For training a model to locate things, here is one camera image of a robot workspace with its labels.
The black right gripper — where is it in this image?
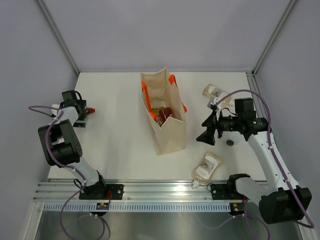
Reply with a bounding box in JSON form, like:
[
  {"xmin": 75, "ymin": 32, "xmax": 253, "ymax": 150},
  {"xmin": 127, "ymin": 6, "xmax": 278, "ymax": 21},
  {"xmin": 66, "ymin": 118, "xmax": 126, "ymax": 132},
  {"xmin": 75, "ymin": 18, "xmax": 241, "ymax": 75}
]
[{"xmin": 196, "ymin": 109, "xmax": 242, "ymax": 146}]

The white Bonaits lotion tube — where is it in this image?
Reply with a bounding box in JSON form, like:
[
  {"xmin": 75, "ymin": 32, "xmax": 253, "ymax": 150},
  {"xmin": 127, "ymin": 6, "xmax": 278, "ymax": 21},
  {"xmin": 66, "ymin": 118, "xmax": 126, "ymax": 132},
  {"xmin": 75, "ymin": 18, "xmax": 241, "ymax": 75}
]
[{"xmin": 221, "ymin": 131, "xmax": 242, "ymax": 147}]

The clear Malory soap bottle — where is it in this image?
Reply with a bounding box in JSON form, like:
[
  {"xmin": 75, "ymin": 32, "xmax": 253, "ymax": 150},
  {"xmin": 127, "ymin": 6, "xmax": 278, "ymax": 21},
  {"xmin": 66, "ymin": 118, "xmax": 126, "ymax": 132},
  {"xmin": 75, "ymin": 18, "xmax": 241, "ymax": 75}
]
[
  {"xmin": 202, "ymin": 84, "xmax": 232, "ymax": 107},
  {"xmin": 191, "ymin": 151, "xmax": 223, "ymax": 189}
]

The red Fairy dish soap bottle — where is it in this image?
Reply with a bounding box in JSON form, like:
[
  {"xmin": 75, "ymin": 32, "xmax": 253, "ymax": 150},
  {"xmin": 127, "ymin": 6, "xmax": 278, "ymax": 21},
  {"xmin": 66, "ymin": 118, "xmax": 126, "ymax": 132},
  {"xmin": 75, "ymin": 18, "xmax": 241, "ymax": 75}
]
[{"xmin": 150, "ymin": 107, "xmax": 172, "ymax": 127}]

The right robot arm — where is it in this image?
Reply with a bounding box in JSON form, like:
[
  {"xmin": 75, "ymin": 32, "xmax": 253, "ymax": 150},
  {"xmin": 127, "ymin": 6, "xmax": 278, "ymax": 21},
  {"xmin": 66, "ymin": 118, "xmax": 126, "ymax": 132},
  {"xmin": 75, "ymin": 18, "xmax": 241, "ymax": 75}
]
[{"xmin": 196, "ymin": 107, "xmax": 312, "ymax": 225}]

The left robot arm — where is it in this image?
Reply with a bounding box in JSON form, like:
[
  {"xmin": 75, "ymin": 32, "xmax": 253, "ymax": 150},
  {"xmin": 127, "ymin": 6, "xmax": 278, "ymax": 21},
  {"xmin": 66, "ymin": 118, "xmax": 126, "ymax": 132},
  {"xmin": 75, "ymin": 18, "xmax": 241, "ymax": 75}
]
[{"xmin": 38, "ymin": 90, "xmax": 108, "ymax": 200}]

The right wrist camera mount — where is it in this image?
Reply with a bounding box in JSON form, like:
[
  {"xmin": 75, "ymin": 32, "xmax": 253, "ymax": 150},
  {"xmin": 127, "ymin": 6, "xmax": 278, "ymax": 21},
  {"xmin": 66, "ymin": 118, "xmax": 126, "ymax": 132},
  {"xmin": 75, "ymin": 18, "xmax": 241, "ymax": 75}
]
[{"xmin": 207, "ymin": 96, "xmax": 224, "ymax": 111}]

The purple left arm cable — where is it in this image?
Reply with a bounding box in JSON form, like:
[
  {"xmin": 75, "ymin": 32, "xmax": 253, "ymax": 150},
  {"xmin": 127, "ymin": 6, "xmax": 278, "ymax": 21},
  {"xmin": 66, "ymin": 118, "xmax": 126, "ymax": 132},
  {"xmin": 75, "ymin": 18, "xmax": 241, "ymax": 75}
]
[{"xmin": 28, "ymin": 105, "xmax": 111, "ymax": 240}]

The canvas bag with orange handles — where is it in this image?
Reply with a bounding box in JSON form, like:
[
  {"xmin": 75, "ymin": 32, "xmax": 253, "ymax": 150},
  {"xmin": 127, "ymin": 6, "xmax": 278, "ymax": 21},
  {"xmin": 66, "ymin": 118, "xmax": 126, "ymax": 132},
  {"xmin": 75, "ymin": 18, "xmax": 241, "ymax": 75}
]
[{"xmin": 140, "ymin": 68, "xmax": 187, "ymax": 155}]

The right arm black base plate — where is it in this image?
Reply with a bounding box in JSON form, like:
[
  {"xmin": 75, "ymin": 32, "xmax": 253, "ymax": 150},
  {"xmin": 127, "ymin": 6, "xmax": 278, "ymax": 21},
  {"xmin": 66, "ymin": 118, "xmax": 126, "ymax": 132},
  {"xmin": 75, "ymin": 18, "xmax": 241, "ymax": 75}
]
[{"xmin": 208, "ymin": 183, "xmax": 247, "ymax": 201}]

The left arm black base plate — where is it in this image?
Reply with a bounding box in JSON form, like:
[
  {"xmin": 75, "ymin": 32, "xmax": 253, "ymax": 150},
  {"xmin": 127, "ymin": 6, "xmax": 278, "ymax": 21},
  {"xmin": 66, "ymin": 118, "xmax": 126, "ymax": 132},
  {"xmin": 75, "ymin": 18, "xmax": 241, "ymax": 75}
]
[{"xmin": 78, "ymin": 183, "xmax": 124, "ymax": 200}]

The aluminium frame rail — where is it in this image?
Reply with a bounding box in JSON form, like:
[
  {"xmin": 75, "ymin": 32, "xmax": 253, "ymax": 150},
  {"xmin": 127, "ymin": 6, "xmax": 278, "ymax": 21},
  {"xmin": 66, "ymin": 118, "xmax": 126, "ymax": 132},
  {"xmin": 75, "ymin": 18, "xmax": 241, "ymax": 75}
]
[{"xmin": 33, "ymin": 180, "xmax": 242, "ymax": 203}]

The white slotted cable duct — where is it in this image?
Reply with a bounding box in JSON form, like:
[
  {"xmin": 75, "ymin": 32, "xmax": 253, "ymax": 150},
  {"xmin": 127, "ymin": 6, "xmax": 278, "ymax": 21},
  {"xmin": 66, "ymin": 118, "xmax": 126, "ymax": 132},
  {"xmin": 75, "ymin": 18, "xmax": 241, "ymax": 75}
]
[{"xmin": 43, "ymin": 202, "xmax": 231, "ymax": 213}]

